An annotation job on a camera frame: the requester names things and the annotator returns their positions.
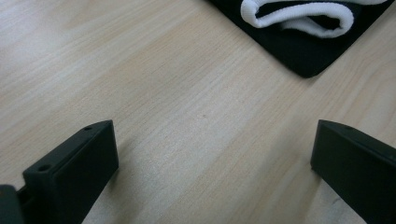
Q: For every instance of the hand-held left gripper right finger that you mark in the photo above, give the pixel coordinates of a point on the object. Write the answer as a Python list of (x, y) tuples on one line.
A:
[(358, 174)]

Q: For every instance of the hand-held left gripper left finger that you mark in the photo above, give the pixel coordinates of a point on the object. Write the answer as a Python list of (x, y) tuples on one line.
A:
[(74, 174)]

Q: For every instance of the black cloth mat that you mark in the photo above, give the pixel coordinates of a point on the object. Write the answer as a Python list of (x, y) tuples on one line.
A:
[(299, 43)]

